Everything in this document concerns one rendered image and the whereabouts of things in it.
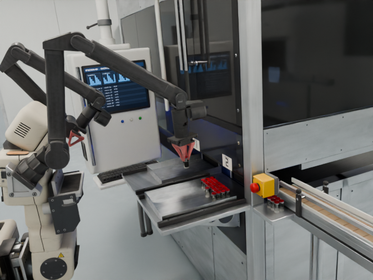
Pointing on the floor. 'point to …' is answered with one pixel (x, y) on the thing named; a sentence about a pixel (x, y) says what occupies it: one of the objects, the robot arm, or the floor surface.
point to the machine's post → (252, 129)
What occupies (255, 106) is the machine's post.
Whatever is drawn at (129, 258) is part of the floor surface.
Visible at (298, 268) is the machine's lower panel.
